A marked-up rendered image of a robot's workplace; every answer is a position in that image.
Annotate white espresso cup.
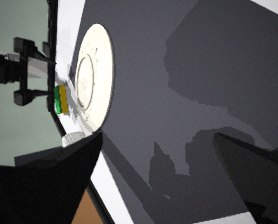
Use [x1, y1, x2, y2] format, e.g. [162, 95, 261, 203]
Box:
[62, 131, 86, 147]

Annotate green kitchen sponge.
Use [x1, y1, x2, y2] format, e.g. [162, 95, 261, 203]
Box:
[54, 85, 68, 114]

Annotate white oval platter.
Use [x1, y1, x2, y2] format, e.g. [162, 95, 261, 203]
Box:
[75, 24, 114, 132]

